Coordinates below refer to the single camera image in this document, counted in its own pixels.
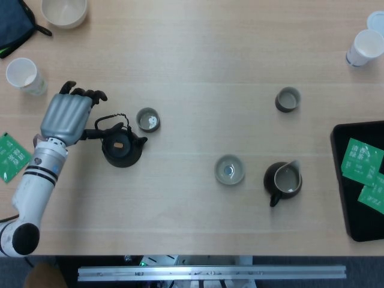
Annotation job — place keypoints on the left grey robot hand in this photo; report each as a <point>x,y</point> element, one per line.
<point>64,117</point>

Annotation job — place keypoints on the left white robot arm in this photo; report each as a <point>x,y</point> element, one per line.
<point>39,186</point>

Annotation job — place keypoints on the dark cylindrical teacup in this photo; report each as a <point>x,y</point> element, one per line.
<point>148,129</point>
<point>286,108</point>

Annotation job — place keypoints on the paper cup green print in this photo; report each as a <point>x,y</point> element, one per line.
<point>34,87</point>

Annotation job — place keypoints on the green tea packet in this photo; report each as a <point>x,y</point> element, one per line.
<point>379,180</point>
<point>358,162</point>
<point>12,159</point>
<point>372,199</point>

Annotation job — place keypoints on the cream ceramic bowl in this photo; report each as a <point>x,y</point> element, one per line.
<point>64,13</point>

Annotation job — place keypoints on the dark fabric pouch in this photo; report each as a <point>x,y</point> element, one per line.
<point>12,21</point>

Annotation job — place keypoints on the brown round stool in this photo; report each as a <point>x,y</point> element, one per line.
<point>45,276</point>

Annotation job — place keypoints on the dark ceramic pitcher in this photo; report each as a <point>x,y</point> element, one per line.
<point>270,180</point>

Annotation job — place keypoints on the paper cup blue print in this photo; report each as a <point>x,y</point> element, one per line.
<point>357,58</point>

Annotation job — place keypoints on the black plastic tray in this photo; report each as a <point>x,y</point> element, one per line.
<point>360,222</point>

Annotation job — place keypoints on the white cup far right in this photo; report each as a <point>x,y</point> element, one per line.
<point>377,21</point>

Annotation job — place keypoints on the aluminium rail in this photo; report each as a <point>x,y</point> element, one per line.
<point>210,273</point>

